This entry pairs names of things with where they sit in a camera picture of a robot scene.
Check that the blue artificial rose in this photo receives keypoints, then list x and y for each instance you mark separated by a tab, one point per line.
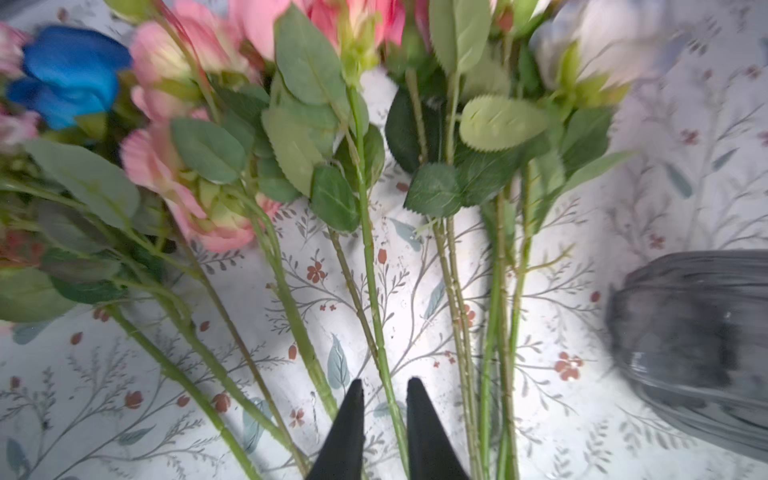
68	72

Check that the pale pink carnation spray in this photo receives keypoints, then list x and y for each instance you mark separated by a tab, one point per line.
119	356

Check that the pink ribbed glass vase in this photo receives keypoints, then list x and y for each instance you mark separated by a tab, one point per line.
689	334

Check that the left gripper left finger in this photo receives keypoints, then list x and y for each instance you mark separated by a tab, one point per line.
341	456

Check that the bunch of artificial roses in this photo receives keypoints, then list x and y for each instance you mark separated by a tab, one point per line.
486	112

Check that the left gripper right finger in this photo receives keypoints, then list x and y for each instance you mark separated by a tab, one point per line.
431	455

